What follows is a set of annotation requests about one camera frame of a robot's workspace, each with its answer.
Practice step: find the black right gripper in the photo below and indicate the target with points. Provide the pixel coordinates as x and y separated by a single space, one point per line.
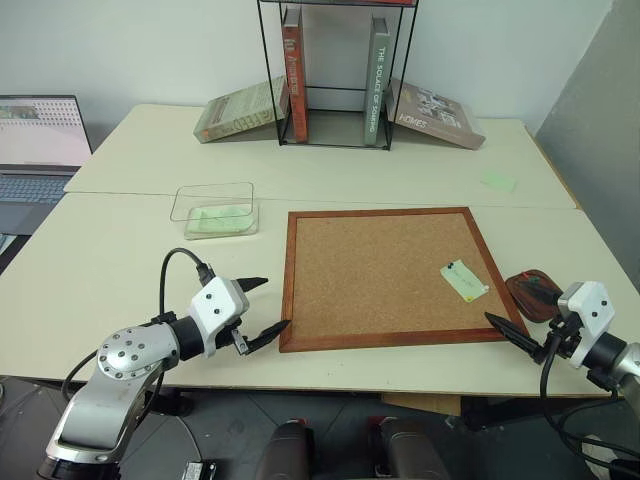
562 340

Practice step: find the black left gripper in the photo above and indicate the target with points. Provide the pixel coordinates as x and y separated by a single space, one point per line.
239 336

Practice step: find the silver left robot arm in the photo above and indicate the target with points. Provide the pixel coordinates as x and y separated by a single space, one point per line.
125 355

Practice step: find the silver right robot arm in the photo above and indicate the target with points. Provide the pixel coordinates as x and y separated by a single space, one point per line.
627 365

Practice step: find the pale green paper note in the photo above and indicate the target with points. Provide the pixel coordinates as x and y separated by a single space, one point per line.
465 281

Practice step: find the wood framed cork board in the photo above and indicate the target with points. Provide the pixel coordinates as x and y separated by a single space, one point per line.
375 275

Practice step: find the single green sticky note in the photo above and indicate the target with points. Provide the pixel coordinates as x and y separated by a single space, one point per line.
499 181

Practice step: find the brown oval tray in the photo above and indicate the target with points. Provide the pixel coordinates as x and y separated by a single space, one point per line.
530 309

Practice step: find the clear plastic box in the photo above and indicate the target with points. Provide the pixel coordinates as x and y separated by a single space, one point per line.
253 220

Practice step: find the cardboard piece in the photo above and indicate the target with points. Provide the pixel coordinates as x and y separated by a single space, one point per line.
420 404

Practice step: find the dark brown rounded shape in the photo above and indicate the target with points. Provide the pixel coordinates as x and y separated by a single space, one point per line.
287 452
407 452

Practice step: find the olive leaning book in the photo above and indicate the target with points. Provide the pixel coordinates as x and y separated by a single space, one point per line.
235 115

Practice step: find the grey partition panel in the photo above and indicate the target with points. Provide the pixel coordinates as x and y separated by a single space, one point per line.
600 125

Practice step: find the orange book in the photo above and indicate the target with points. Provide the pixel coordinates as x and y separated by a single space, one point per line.
295 100

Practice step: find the brown Homes book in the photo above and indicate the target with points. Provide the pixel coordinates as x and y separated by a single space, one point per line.
430 117

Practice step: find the grey green book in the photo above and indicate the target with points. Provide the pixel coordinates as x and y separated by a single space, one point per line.
377 100

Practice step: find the grey laptop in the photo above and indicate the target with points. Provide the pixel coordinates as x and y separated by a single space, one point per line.
35 130

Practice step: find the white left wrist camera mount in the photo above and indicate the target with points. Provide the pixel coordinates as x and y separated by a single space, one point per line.
215 300

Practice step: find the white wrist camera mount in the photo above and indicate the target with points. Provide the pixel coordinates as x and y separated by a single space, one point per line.
592 305
215 300

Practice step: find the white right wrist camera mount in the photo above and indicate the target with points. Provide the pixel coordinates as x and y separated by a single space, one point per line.
592 305

